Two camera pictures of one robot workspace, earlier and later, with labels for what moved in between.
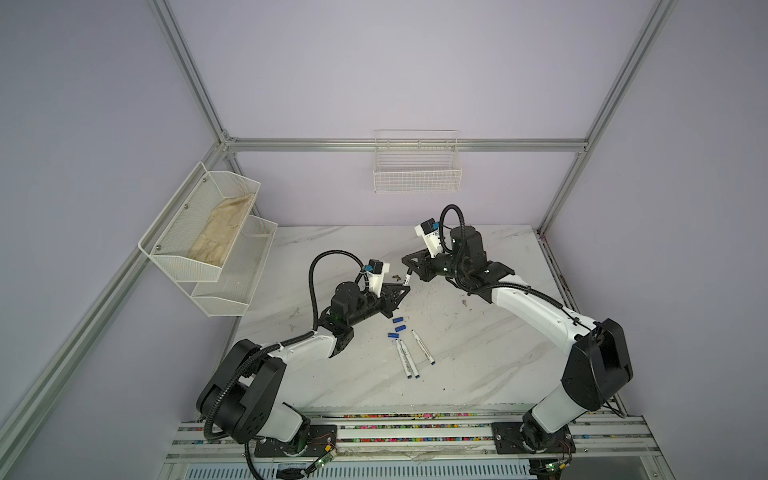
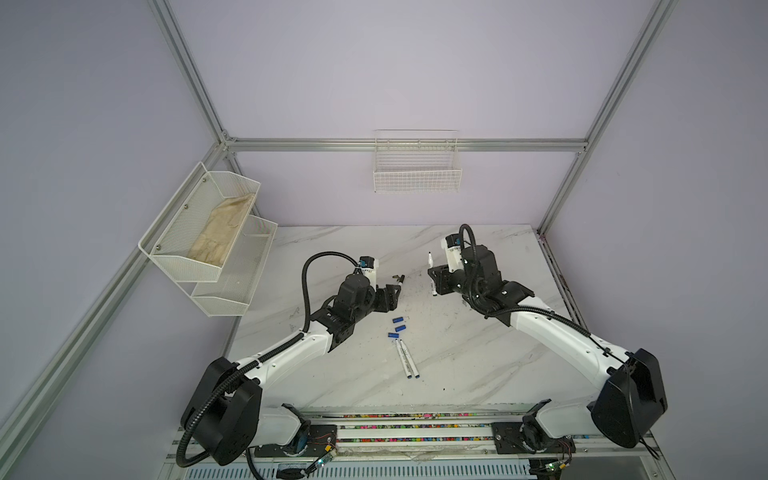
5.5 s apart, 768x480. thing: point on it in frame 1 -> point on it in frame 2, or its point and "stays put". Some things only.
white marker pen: (421, 345) -> (431, 265)
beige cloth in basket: (213, 243) stays put
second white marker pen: (403, 360) stays put
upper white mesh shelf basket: (192, 236) stays put
